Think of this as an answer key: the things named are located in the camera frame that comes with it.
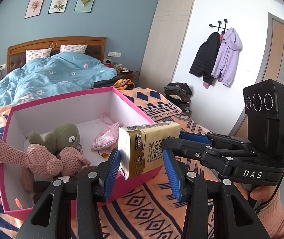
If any pile of dark clothes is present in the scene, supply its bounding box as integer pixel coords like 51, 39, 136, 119
163, 82, 193, 112

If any white flower wall picture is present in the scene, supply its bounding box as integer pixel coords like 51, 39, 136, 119
48, 0, 71, 14

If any dark grey folded cloth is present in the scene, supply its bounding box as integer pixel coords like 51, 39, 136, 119
93, 78, 119, 89

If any pink garment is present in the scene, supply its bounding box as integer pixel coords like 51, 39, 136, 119
202, 76, 214, 89

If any pink flower wall picture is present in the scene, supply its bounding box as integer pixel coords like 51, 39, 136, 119
25, 0, 46, 19

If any green plant wall picture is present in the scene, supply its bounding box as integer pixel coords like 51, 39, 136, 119
74, 0, 97, 13

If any wooden door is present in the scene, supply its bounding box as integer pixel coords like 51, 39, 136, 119
228, 12, 284, 140

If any pink knitted rabbit plush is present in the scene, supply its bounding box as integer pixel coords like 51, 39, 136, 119
0, 137, 91, 192

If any green frog plush toy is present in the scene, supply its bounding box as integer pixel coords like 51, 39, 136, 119
27, 123, 81, 155

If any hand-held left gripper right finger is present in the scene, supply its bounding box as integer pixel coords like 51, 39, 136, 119
163, 149, 273, 239

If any brown tissue pack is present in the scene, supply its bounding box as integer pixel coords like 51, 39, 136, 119
118, 121, 181, 180

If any black padded jacket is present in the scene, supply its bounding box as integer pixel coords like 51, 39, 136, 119
189, 32, 221, 79

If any black wall coat hook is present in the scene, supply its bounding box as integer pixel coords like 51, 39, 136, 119
209, 19, 230, 34

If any white spotted pillow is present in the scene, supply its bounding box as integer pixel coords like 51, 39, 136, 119
26, 48, 52, 63
60, 44, 88, 54

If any orange patterned blanket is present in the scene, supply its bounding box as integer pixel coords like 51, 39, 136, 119
0, 87, 259, 239

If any tall beige wardrobe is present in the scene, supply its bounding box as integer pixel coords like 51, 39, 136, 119
139, 0, 197, 90

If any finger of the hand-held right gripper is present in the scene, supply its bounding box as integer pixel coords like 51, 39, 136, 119
179, 131, 251, 147
161, 136, 233, 166

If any lilac hooded jacket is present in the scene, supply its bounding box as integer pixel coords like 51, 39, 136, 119
211, 28, 242, 87

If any pink cardboard box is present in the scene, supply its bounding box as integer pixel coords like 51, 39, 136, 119
0, 87, 165, 221

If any black cable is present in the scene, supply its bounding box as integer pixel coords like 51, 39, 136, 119
255, 177, 282, 215

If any person's right hand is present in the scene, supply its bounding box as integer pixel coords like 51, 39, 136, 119
233, 182, 281, 212

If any wooden nightstand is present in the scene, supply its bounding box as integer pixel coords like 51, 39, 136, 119
117, 68, 134, 82

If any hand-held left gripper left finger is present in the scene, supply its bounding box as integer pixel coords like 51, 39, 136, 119
15, 149, 121, 239

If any wooden bed headboard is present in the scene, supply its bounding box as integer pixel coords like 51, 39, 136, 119
7, 37, 107, 71

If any pink brocade drawstring pouch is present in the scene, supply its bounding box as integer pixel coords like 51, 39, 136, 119
91, 112, 120, 158

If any blue flowered duvet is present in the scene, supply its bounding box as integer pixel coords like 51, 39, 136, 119
0, 52, 117, 120

